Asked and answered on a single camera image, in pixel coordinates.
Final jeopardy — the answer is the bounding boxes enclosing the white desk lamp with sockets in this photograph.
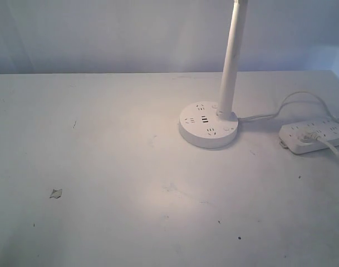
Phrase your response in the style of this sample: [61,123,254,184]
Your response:
[179,1,248,149]

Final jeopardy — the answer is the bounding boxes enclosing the small torn paper scrap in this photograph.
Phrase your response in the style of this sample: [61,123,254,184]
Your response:
[50,189,62,199]

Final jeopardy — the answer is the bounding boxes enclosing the white power strip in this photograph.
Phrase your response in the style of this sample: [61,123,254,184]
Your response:
[278,117,339,155]

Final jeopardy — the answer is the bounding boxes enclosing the white plug in strip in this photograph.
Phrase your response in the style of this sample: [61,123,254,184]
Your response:
[297,128,321,143]

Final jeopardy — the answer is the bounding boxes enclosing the white power strip cable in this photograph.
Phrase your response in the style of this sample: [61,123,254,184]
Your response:
[315,136,339,170]

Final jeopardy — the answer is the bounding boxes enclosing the white plug with cable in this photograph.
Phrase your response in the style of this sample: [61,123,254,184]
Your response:
[237,90,339,125]

